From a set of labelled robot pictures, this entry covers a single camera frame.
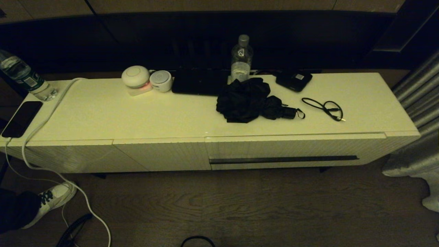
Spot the water bottle green label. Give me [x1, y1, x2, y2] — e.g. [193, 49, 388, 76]
[0, 50, 59, 102]

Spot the large white round lamp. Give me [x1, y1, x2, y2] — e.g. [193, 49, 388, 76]
[121, 66, 153, 96]

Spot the black smartphone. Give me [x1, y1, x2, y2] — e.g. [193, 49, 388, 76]
[1, 101, 44, 138]

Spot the thin white charging cable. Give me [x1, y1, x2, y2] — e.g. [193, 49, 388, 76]
[4, 137, 79, 247]

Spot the small black router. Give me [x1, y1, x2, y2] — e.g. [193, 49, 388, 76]
[275, 70, 313, 92]

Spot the grey curtain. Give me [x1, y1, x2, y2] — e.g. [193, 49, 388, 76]
[382, 50, 439, 212]

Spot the white drawer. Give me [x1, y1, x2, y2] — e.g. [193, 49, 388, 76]
[205, 133, 387, 171]

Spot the white sneaker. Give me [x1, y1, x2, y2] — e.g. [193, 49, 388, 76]
[21, 181, 78, 230]

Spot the black coiled cable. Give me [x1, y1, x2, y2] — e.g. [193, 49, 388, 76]
[56, 213, 94, 247]

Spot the clear water bottle grey cap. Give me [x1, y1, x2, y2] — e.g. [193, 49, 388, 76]
[230, 34, 254, 83]

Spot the black looped floor cable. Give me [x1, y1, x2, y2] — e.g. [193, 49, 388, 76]
[180, 235, 216, 247]

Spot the black audio cable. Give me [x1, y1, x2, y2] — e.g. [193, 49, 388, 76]
[302, 97, 346, 122]

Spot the white low cabinet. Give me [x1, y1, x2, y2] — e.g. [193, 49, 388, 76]
[0, 72, 422, 174]

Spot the small white round speaker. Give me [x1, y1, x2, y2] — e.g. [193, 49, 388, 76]
[150, 70, 173, 93]

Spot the black folding umbrella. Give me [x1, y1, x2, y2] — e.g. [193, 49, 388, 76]
[216, 78, 306, 123]

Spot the black flat set-top box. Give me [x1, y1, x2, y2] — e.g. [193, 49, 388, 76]
[171, 69, 229, 96]

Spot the thick white power cord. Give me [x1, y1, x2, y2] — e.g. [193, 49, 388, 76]
[21, 78, 112, 247]

